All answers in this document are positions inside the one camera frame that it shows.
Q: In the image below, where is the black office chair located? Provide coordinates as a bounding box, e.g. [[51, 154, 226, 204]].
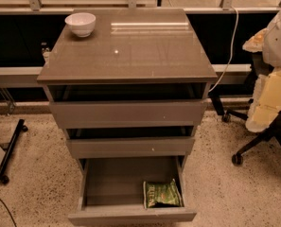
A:
[[222, 52, 281, 166]]

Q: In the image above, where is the black wheeled stand leg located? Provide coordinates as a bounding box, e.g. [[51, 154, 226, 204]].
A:
[[0, 119, 28, 184]]

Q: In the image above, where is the black floor cable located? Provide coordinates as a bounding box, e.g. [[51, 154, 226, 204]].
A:
[[0, 184, 18, 227]]

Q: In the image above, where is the green jalapeno chip bag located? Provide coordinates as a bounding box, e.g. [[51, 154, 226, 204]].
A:
[[143, 179, 183, 209]]

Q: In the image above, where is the grey top drawer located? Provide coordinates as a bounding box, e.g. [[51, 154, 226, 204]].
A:
[[50, 83, 206, 129]]

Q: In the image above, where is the white cable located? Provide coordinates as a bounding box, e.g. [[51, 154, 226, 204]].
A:
[[207, 6, 240, 94]]

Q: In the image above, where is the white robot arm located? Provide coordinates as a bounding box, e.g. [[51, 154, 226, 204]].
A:
[[242, 9, 281, 132]]

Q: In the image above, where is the small clear bottle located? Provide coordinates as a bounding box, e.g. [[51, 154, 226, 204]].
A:
[[41, 42, 50, 62]]

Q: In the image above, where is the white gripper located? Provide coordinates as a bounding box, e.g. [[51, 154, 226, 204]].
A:
[[242, 28, 281, 132]]

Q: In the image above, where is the white ceramic bowl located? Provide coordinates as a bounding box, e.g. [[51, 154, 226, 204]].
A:
[[65, 12, 96, 38]]

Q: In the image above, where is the grey drawer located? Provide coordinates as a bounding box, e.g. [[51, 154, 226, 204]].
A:
[[50, 83, 206, 129], [66, 126, 195, 159], [68, 156, 196, 226]]

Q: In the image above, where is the grey middle drawer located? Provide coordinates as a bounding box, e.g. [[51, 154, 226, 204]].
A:
[[66, 126, 195, 159]]

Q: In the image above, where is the grey drawer cabinet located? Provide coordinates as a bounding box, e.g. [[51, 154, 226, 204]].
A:
[[36, 8, 219, 171]]

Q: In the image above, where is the grey bottom drawer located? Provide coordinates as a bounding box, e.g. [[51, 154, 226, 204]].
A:
[[68, 156, 196, 226]]

